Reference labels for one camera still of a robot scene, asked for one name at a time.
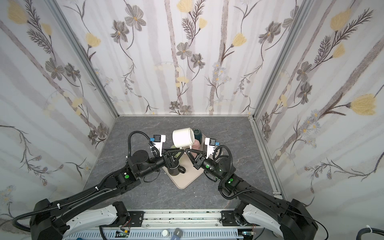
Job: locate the grey mug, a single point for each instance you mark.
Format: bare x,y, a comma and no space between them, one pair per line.
209,142

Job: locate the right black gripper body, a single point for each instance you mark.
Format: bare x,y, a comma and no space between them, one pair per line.
197,159

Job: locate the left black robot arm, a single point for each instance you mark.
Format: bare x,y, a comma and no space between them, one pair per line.
50,220

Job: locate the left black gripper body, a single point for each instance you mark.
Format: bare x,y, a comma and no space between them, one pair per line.
171,158

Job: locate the beige plastic tray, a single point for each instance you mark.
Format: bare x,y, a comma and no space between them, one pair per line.
183,180

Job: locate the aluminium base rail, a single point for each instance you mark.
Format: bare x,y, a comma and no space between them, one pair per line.
177,225

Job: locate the dark green mug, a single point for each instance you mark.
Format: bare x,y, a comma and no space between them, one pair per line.
198,135

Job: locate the white mug red inside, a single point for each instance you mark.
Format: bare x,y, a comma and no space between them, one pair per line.
183,138

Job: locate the black mug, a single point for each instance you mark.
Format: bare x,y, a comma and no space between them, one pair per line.
177,170

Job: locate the pink mug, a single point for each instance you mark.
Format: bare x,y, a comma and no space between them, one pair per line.
196,145

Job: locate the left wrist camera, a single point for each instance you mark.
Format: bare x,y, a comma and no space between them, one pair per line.
156,143

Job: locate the light green mug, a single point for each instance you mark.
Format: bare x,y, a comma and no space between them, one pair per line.
175,147

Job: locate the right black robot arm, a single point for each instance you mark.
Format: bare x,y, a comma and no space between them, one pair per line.
291,220

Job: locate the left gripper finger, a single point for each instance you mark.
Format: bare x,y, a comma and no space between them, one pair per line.
177,160
169,154

